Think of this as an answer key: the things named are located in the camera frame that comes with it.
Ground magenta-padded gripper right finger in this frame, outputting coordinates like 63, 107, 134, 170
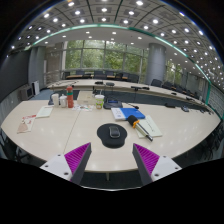
131, 143, 183, 186

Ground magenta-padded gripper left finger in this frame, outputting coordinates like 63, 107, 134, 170
39, 142, 92, 185

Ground black computer mouse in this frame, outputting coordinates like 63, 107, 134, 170
108, 125, 121, 139

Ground black mouse pad with wrist rest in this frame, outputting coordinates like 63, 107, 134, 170
96, 122, 128, 149

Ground pale notebook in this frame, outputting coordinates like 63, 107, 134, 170
134, 115, 164, 139

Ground red and white leaflet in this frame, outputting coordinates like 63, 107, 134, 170
16, 114, 37, 135

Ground handheld microphone with black foam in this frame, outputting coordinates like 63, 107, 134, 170
126, 114, 154, 142

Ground blue and white book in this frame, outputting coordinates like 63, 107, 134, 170
110, 107, 146, 121

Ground colourful printed leaflet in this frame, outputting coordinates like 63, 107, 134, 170
72, 104, 95, 112

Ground tall white cup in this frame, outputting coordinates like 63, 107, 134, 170
51, 93, 60, 108

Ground red bottle with green band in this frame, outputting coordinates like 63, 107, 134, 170
66, 84, 75, 109

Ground beige cardboard box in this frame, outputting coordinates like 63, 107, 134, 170
77, 90, 97, 106

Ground paper cup with green print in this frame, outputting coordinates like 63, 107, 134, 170
94, 94, 106, 110

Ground black desktop conference microphone unit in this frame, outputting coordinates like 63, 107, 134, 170
103, 98, 124, 110

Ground white standing appliance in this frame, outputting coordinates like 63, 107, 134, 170
31, 79, 41, 96

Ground dark office chairs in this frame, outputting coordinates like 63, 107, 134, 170
63, 69, 208, 101

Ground ceiling lights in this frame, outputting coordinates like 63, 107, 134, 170
9, 0, 218, 78

